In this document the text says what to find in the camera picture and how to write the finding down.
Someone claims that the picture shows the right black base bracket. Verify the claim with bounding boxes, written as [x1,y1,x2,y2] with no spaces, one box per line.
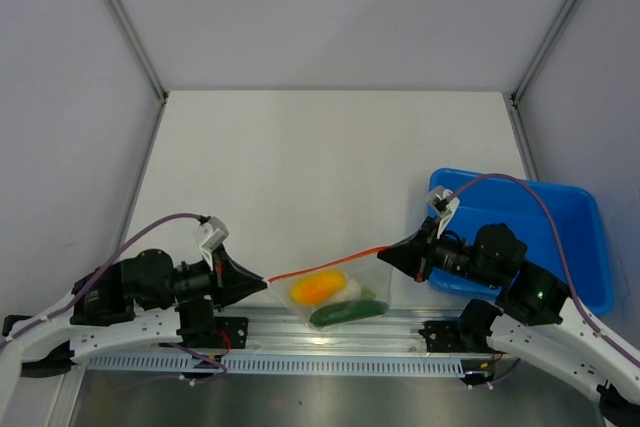
[418,320,472,353]

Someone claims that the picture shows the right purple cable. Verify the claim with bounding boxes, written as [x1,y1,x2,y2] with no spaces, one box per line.
[444,173,640,368]

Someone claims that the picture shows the left black base bracket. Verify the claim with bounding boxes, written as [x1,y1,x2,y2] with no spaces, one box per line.
[212,317,249,349]

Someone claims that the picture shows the purple cable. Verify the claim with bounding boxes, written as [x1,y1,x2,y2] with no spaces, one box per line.
[0,211,206,353]
[444,173,640,368]

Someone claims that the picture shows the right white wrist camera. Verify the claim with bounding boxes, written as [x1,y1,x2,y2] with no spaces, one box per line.
[426,185,460,239]

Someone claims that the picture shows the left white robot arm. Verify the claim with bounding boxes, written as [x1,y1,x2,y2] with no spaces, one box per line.
[1,247,268,378]

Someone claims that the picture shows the clear orange zip top bag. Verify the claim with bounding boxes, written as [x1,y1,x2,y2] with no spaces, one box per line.
[267,246,392,330]

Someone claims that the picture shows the yellow toy lemon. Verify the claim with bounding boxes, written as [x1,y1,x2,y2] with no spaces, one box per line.
[289,270,347,306]

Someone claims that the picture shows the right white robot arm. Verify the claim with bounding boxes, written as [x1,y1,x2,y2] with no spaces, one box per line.
[377,217,639,426]

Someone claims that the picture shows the aluminium mounting rail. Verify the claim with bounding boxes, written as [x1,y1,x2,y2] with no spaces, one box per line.
[220,306,462,357]

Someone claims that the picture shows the black base bracket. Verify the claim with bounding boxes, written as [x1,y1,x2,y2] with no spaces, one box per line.
[418,320,472,353]
[212,317,249,349]

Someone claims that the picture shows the green toy cucumber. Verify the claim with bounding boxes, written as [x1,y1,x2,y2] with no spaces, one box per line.
[309,299,389,328]

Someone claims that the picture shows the white toy cauliflower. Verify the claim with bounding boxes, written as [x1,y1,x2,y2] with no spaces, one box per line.
[331,278,377,303]

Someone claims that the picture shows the white slotted cable duct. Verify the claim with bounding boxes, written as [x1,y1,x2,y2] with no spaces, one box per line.
[87,349,465,378]

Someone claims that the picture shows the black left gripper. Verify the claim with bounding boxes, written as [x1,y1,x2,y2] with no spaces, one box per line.
[142,243,268,311]

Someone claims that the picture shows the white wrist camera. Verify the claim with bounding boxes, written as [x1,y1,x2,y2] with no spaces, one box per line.
[194,216,229,257]
[426,185,460,239]

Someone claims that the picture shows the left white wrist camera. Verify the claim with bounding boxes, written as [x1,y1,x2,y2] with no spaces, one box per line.
[194,216,229,257]

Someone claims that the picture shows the blue plastic bin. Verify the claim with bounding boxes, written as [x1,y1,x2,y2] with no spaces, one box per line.
[448,178,615,316]

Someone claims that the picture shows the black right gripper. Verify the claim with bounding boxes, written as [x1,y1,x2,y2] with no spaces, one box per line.
[377,215,500,288]

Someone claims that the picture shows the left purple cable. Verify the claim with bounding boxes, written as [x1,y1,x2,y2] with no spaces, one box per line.
[0,211,206,353]

